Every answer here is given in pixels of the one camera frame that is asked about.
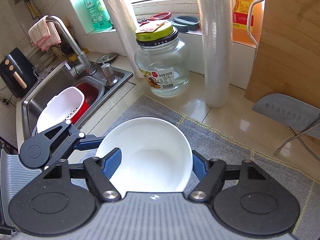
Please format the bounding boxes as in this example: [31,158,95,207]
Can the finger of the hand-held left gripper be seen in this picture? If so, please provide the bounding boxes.
[33,119,104,169]

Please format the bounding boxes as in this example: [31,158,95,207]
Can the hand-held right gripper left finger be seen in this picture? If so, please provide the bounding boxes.
[43,147,122,203]

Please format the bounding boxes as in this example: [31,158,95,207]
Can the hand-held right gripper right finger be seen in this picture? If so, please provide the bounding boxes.
[187,150,267,202]

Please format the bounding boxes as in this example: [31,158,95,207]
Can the white floral bowl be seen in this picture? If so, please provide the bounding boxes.
[96,117,193,197]

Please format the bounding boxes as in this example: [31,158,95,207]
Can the grey blue checked cloth mat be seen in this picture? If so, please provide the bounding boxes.
[79,94,320,240]

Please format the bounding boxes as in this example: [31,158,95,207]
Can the white plastic colander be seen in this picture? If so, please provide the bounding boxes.
[36,87,85,133]

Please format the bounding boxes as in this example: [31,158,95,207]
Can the red plastic basin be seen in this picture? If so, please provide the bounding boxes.
[71,81,105,126]

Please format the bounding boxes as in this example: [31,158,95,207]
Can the stainless steel sink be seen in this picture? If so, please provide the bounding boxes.
[21,60,134,147]

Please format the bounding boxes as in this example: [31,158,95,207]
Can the metal soap dispenser pump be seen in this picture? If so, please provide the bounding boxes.
[100,63,119,87]

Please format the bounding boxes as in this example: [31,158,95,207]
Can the round metal lid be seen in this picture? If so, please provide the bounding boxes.
[96,52,118,64]

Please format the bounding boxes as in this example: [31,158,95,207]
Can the clear glass cup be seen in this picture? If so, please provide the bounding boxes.
[33,55,54,80]

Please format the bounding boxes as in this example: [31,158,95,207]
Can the black air fryer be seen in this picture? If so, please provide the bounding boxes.
[0,47,37,99]

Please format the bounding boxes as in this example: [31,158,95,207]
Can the glass jar with yellow-green lid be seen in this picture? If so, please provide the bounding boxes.
[134,21,190,97]

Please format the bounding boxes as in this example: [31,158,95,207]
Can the metal faucet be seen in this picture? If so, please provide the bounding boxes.
[46,15,95,77]

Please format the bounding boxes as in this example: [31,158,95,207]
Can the tall cling film roll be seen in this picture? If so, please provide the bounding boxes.
[195,0,235,108]

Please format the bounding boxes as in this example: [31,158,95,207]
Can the pink checked dish towel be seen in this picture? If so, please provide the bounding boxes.
[28,15,62,52]

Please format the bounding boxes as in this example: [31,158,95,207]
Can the small red paper packet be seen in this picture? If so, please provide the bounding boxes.
[139,21,165,32]

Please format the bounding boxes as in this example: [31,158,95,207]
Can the green dish soap bottle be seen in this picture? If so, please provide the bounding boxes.
[81,0,113,32]

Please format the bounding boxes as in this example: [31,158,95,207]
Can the bamboo cutting board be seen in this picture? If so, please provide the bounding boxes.
[244,0,320,140]

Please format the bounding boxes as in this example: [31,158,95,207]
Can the orange cooking oil bottle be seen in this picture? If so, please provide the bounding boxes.
[230,0,266,48]

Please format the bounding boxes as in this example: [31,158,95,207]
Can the metal wire rack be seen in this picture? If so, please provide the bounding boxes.
[275,126,320,162]

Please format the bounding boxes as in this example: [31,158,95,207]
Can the black-handled kitchen knife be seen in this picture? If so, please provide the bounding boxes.
[252,94,320,133]

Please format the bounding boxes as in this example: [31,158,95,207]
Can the grey ring-shaped holder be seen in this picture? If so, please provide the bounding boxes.
[172,16,201,33]

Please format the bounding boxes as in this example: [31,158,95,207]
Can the red-handled scissors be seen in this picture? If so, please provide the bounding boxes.
[141,11,173,22]

